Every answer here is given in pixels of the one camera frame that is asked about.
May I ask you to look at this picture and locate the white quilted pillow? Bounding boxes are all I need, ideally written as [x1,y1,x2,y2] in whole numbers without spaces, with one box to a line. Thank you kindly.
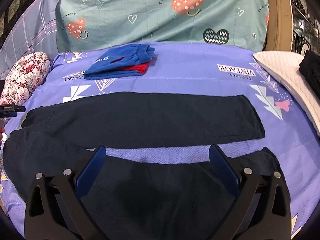
[253,51,320,133]

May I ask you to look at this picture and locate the wooden headboard shelf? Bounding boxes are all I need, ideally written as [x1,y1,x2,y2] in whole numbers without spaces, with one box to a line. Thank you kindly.
[265,0,293,51]

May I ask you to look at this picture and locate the person's left hand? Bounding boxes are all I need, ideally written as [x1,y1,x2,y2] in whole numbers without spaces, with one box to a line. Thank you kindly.
[0,127,5,145]

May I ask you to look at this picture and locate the folded red garment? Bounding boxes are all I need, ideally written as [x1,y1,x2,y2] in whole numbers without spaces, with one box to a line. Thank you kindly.
[120,62,150,75]

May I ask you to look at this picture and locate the black pants with grey cuffs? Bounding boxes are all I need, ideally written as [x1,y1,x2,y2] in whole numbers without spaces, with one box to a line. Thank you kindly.
[3,92,282,239]

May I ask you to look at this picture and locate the black cloth on pillow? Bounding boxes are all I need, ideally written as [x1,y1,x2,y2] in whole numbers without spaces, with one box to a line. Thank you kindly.
[299,50,320,98]

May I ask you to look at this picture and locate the floral bolster pillow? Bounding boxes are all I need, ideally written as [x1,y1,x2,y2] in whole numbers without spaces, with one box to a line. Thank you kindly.
[1,51,51,106]

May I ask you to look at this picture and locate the purple printed bed sheet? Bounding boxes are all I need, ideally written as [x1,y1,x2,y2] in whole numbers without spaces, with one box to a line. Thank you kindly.
[1,42,319,239]

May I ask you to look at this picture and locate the folded blue pants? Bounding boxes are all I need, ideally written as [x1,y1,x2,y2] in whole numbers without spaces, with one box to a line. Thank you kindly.
[84,43,155,80]

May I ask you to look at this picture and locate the teal heart print quilt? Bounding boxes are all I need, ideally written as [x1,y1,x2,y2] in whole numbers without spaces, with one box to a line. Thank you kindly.
[56,0,269,52]

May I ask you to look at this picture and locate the plaid purple pillow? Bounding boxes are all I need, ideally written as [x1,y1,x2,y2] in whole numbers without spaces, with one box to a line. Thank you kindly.
[1,0,59,80]

